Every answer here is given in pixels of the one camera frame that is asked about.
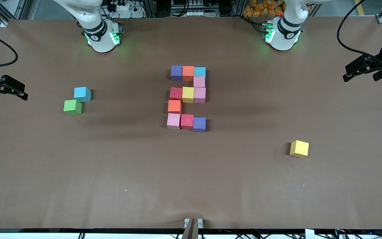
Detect orange packets pile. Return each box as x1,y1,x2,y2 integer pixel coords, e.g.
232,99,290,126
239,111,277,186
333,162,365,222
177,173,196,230
243,0,284,17

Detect white slotted device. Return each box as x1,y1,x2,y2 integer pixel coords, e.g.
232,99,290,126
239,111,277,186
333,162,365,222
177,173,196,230
171,0,211,16

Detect green foam cube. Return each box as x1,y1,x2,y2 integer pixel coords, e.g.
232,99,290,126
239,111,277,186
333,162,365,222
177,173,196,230
63,99,82,116

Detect dented violet blue foam cube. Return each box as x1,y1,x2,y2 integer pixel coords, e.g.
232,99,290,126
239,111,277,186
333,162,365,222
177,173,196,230
171,65,183,82

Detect metal bracket with brown post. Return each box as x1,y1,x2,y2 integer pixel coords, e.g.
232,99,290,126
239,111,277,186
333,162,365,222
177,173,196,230
184,218,204,239

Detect brown table mat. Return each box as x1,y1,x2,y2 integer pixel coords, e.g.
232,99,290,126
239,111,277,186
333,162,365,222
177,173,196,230
0,17,382,229

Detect orange foam cube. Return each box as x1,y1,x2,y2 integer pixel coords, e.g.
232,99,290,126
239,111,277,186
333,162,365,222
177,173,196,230
182,66,195,82
168,100,182,114

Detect white power strip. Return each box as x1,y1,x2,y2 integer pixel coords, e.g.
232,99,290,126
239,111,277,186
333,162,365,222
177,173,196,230
106,0,145,19

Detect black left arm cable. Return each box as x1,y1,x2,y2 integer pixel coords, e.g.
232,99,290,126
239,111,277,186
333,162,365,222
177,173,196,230
337,0,382,66

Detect deep pink foam cube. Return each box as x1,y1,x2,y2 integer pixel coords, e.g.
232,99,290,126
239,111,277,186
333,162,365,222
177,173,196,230
180,114,194,130
169,87,183,101

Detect yellow foam cube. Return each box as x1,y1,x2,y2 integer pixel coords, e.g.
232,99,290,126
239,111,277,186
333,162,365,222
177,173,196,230
182,87,195,103
290,140,309,158

